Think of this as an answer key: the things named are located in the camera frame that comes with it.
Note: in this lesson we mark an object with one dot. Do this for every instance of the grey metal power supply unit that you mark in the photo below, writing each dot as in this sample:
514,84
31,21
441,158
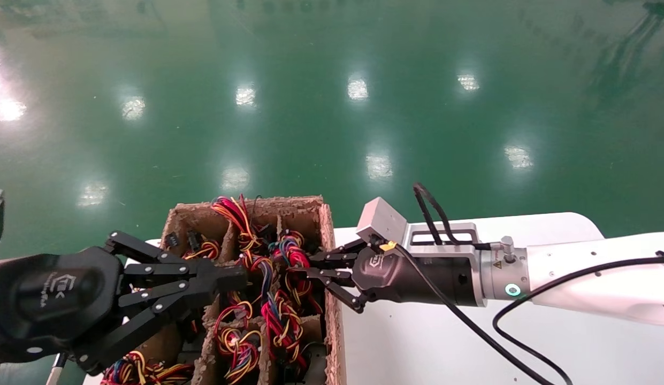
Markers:
315,369

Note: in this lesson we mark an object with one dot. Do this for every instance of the brown cardboard divider box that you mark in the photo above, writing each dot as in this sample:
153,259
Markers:
334,321

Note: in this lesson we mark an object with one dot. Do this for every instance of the grey metal camera bracket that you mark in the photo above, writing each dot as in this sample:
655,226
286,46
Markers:
417,235

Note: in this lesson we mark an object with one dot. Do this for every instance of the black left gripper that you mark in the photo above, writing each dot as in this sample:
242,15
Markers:
53,299

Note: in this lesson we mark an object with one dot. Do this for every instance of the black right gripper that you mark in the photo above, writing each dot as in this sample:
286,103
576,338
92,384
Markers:
412,278

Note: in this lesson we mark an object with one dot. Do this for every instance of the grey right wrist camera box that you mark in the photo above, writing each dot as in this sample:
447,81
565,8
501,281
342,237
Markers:
382,219

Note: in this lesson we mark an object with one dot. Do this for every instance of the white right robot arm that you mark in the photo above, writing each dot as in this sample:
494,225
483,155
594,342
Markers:
604,278

